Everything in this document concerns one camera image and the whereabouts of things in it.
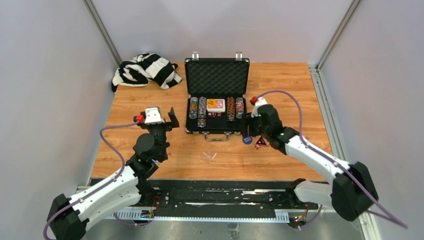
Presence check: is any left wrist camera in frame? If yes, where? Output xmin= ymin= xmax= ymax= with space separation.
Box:
xmin=143 ymin=106 xmax=165 ymax=125

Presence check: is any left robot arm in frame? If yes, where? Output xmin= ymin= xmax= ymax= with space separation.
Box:
xmin=43 ymin=106 xmax=180 ymax=240

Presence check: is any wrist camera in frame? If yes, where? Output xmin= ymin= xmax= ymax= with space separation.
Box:
xmin=250 ymin=96 xmax=268 ymax=118
xmin=143 ymin=106 xmax=165 ymax=125

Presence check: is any yellow big blind button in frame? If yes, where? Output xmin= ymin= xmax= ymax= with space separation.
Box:
xmin=207 ymin=99 xmax=217 ymax=109

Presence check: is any blue small blind button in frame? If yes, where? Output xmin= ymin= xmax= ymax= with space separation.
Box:
xmin=242 ymin=136 xmax=253 ymax=145

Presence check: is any red green chip row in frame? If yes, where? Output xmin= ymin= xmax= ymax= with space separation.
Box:
xmin=235 ymin=97 xmax=244 ymax=117

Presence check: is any red playing card deck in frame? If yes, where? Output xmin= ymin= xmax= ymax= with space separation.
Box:
xmin=206 ymin=98 xmax=226 ymax=113

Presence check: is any black poker set case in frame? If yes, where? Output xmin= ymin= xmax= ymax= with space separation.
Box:
xmin=184 ymin=51 xmax=250 ymax=142

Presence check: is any red triangular button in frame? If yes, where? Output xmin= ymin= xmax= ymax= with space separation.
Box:
xmin=255 ymin=136 xmax=267 ymax=146

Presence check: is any orange black chip row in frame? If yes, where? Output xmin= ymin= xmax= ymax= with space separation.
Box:
xmin=227 ymin=97 xmax=236 ymax=122

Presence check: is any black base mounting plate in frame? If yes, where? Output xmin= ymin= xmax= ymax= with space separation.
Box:
xmin=134 ymin=179 xmax=319 ymax=220

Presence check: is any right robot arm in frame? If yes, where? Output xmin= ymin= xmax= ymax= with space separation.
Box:
xmin=242 ymin=104 xmax=379 ymax=222

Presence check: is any black white striped cloth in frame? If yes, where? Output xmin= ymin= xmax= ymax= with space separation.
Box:
xmin=111 ymin=52 xmax=182 ymax=93

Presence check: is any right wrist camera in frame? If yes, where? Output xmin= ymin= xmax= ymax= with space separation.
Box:
xmin=250 ymin=96 xmax=268 ymax=118

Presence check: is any clear dealer button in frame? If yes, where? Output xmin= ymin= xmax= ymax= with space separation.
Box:
xmin=201 ymin=150 xmax=218 ymax=162

